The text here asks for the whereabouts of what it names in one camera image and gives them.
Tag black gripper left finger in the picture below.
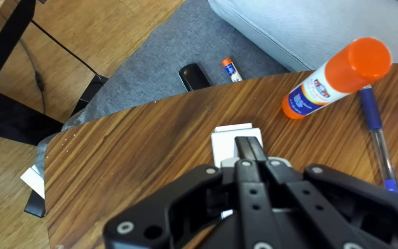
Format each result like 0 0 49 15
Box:
102 136 284 249

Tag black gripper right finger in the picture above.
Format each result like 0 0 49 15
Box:
248 136 398 249

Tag white small box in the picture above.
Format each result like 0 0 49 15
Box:
210 122 265 169

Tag clear pen blue cap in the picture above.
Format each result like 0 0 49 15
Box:
356 86 398 195

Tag wooden side table black legs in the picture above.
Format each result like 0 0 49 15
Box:
44 61 398 249

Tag large glue stick orange cap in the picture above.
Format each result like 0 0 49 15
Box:
280 37 394 122

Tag grey pillow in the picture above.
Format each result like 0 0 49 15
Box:
207 0 398 73

